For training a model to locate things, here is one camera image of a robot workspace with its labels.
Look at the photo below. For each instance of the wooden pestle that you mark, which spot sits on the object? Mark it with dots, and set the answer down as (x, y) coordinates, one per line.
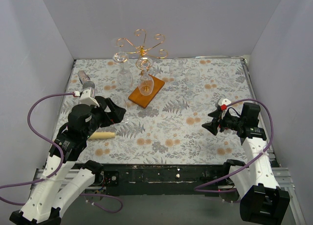
(102, 135)

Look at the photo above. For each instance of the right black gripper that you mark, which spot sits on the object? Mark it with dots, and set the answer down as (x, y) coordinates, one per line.
(220, 122)

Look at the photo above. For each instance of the ribbed clear wine glass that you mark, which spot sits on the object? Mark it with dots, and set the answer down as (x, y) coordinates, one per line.
(124, 76)

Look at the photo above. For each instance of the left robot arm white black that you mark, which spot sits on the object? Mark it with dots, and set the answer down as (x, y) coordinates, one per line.
(49, 200)

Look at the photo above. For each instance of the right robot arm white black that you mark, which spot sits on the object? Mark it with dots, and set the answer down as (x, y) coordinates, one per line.
(262, 201)

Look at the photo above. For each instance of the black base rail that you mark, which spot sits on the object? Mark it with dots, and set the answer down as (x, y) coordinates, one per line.
(154, 179)

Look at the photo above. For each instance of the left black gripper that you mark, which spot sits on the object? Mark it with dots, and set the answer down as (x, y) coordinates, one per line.
(105, 111)

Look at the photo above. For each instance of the round clear wine glass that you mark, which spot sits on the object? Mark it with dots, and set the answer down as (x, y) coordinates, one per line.
(120, 56)

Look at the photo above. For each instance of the gold wire wine glass rack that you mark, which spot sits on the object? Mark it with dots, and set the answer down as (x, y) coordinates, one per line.
(143, 51)

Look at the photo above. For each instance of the microphone on black stand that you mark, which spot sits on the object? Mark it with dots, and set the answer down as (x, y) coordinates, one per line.
(85, 80)

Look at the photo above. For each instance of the floral patterned table mat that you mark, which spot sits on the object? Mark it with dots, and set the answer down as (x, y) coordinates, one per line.
(169, 130)

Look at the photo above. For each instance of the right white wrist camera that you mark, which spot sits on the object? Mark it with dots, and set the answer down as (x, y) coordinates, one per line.
(223, 103)

